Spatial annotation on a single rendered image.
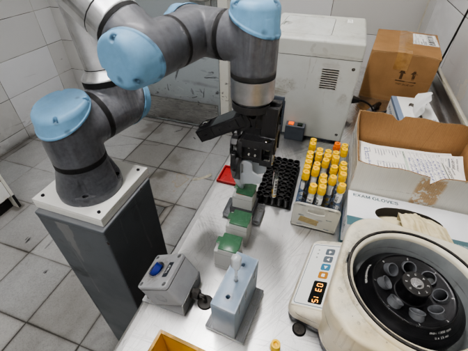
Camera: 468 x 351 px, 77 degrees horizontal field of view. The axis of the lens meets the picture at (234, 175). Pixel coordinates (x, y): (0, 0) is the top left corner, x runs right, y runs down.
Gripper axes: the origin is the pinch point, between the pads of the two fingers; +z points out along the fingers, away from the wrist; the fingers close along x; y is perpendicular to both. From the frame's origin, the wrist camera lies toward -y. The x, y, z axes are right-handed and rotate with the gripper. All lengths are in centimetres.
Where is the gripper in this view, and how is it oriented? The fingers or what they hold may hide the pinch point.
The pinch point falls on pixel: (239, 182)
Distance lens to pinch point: 64.7
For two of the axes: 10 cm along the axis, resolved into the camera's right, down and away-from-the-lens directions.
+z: 0.0, 7.6, 6.5
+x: 3.2, -6.2, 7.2
